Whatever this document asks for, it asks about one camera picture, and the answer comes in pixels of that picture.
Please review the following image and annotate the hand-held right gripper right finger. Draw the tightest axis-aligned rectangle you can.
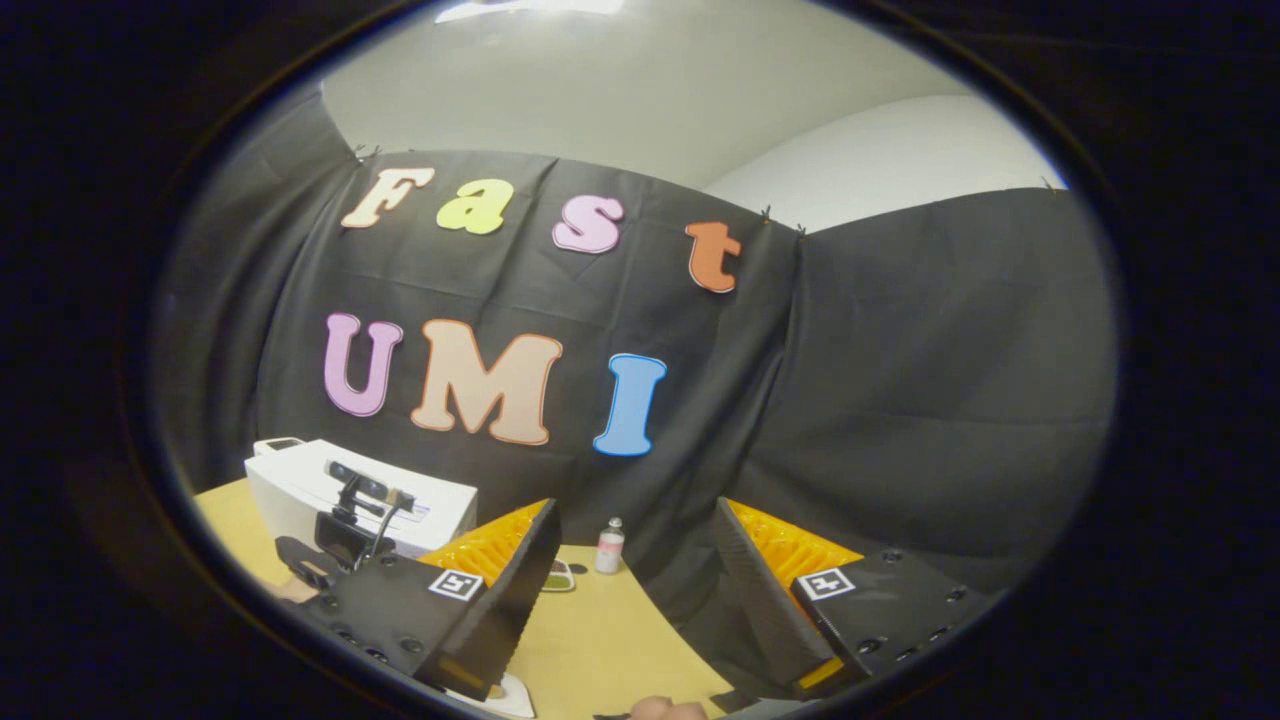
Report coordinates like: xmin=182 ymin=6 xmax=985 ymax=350
xmin=711 ymin=497 xmax=993 ymax=704

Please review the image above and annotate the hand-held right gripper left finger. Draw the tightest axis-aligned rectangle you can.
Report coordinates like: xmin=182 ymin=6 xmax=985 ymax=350
xmin=283 ymin=498 xmax=564 ymax=703

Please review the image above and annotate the white microwave oven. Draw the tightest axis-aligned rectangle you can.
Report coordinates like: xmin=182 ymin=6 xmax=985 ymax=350
xmin=245 ymin=438 xmax=479 ymax=586

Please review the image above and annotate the white rectangular plate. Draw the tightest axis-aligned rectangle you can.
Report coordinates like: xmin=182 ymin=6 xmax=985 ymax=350
xmin=445 ymin=672 xmax=537 ymax=719

